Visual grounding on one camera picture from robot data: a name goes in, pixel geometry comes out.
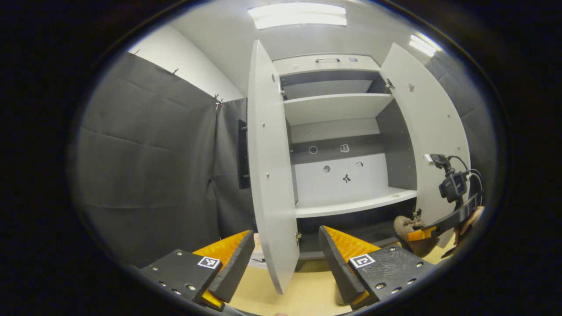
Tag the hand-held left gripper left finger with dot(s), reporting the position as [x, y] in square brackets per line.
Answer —
[235, 271]

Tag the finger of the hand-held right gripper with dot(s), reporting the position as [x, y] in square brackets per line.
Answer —
[421, 233]

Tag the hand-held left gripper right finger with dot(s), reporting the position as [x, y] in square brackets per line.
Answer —
[338, 267]

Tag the brown fuzzy shoe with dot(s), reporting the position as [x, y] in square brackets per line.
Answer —
[421, 249]

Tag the grey shoe cabinet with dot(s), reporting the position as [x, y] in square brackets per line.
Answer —
[325, 193]

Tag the metal door hinge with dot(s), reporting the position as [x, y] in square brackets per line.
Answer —
[298, 238]
[389, 83]
[282, 90]
[417, 214]

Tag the small ceiling light panel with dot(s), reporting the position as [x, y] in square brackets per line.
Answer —
[423, 45]

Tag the long ceiling light panel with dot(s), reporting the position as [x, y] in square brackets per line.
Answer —
[297, 15]

